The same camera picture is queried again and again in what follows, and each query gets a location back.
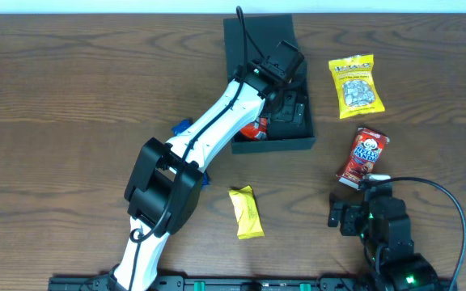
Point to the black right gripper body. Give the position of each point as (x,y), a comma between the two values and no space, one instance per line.
(349,217)

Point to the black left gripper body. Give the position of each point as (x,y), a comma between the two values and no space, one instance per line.
(288,107)

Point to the red snack bag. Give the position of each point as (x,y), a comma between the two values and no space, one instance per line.
(256,130)

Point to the red Hello Panda box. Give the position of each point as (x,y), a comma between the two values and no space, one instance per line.
(368,145)

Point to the yellow seed snack bag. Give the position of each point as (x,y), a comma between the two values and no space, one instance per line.
(355,86)

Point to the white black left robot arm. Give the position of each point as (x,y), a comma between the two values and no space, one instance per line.
(165,184)

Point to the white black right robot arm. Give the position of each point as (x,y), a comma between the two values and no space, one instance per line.
(381,223)

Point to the blue Oreo cookie pack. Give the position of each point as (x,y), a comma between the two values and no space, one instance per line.
(178,129)

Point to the dark green open box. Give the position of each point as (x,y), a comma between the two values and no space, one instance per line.
(264,34)

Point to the yellow wrapped snack bar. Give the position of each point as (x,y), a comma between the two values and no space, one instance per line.
(246,213)

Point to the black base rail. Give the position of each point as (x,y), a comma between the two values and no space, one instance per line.
(179,283)

